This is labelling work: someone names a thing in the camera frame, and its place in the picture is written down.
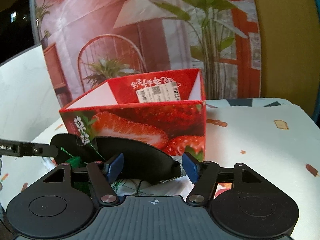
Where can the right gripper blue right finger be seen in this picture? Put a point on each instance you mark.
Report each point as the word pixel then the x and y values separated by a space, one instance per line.
pixel 191 166

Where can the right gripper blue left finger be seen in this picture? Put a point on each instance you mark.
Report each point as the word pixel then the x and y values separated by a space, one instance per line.
pixel 113 167

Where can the black glove with white fingertips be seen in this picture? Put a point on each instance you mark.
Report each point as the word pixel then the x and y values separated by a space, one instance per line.
pixel 141 161

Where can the green fabric zongzi pouch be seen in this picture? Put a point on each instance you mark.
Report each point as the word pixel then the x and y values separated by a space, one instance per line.
pixel 75 162

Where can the printed living room backdrop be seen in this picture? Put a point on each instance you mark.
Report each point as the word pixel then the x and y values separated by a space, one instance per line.
pixel 86 42

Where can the white crumpled plastic bag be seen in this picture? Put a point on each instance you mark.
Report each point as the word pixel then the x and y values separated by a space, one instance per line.
pixel 176 187

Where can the white marble board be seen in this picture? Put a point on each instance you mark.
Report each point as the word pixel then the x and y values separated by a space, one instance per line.
pixel 28 101

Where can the red strawberry cardboard box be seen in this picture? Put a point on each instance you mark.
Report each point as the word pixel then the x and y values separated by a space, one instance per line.
pixel 163 109

